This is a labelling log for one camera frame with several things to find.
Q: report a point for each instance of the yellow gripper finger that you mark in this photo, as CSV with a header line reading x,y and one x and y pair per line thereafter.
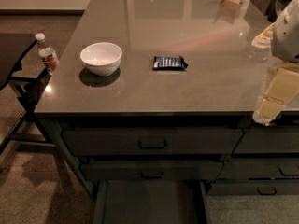
x,y
263,40
282,86

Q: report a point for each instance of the blue rxbar blueberry wrapper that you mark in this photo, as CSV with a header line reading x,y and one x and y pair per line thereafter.
x,y
169,63

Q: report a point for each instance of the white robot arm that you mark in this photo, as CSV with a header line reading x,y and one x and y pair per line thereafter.
x,y
285,37

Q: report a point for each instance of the top right drawer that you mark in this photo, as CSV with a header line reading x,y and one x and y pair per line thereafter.
x,y
268,140

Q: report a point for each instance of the middle right drawer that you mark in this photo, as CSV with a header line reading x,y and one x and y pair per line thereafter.
x,y
259,169

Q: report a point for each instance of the bottom right drawer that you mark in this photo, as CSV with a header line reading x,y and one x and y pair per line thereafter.
x,y
264,188

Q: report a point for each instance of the top left drawer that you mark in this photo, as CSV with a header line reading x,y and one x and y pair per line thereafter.
x,y
159,141

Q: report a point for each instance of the open bottom left drawer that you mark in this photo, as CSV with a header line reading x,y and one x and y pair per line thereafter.
x,y
151,202

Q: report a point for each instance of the middle left drawer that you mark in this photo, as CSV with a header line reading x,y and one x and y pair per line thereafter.
x,y
147,170

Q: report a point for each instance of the white ceramic bowl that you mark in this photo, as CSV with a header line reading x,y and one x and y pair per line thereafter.
x,y
102,58

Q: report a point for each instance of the clear plastic water bottle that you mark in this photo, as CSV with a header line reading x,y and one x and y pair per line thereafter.
x,y
47,53

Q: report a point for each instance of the dark chair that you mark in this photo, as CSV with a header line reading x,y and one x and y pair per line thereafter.
x,y
13,48

